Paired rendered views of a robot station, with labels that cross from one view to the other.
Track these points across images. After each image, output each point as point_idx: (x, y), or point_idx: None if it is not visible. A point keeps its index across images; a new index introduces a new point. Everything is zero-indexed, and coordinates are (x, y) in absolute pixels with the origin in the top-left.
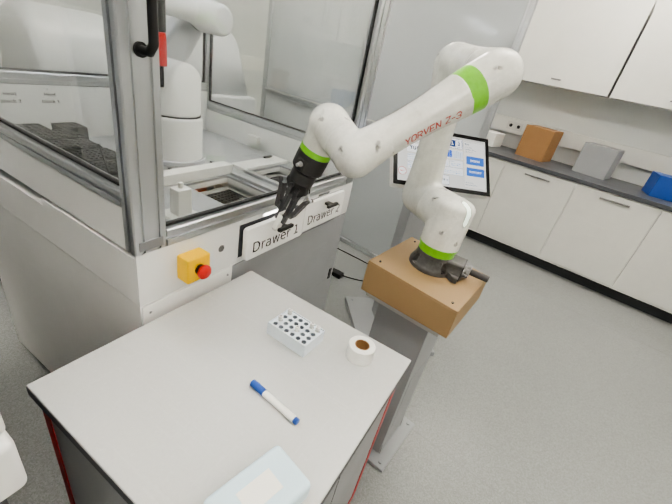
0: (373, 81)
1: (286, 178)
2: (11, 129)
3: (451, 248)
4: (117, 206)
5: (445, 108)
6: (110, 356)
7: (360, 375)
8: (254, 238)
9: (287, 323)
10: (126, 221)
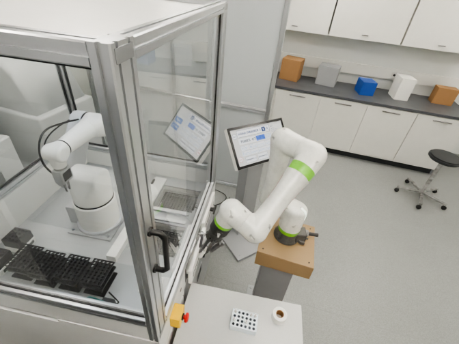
0: (218, 127)
1: (205, 234)
2: (17, 291)
3: (298, 231)
4: (142, 326)
5: (296, 192)
6: None
7: (285, 331)
8: (193, 270)
9: (238, 319)
10: (151, 331)
